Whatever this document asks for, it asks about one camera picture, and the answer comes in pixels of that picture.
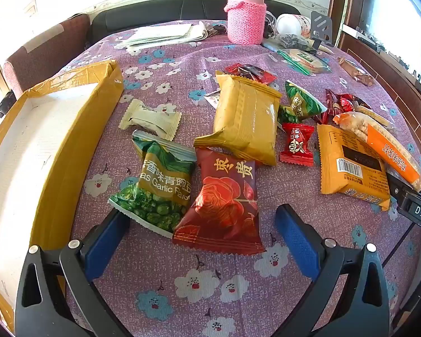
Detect clear rice cracker packet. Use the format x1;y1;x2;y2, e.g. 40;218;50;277
351;104;396;129

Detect orange label rice cracker packet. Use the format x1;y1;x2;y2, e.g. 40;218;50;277
333;111;421;192

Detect black leather sofa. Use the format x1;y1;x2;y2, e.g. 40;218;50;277
87;0;302;50

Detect yellow taped cardboard box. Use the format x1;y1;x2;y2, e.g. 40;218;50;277
0;60;124;324

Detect bunch of keys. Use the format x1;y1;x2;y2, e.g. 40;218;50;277
207;23;229;38

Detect red flower print snack packet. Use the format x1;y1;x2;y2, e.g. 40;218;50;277
172;147;267;255

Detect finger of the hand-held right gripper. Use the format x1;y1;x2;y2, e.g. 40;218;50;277
386;173;409;198

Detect brown snack packet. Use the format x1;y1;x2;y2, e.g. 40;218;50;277
337;57;374;87

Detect small green pea packet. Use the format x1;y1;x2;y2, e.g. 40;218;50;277
284;79;327;119

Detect orange barcode cracker packet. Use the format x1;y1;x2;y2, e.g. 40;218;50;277
316;124;391;212

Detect white plastic jar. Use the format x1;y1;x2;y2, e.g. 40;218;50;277
277;13;311;38

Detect large yellow snack packet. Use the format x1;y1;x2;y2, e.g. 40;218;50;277
193;70;283;167

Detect reddish upholstered chair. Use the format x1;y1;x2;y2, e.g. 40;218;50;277
3;13;92;101

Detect small white red sachet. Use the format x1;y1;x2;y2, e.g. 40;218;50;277
203;90;221;110

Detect purple floral tablecloth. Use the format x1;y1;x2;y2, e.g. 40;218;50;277
61;19;421;337

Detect large green pea packet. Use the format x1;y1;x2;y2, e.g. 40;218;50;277
107;130;197;238

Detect wooden cabinet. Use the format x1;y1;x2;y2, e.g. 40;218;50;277
331;0;421;120

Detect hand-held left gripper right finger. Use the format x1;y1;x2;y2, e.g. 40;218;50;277
274;204;390;337

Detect green edged rice cracker packet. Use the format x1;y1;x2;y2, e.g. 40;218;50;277
277;48;332;75

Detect small red candy packet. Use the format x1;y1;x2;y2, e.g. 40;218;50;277
280;123;315;167

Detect stack of papers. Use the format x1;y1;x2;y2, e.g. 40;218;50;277
114;22;208;50

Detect pink thermos with knit sleeve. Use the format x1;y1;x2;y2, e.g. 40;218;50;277
224;0;267;45

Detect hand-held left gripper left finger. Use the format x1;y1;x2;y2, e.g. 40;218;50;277
15;208;131;337

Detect red foil candy cluster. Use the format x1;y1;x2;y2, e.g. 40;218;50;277
323;89;365;124

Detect dark red candy packets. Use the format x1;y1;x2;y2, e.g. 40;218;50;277
224;63;277;86

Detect cream snack packet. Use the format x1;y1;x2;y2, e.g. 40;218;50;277
119;99;182;141

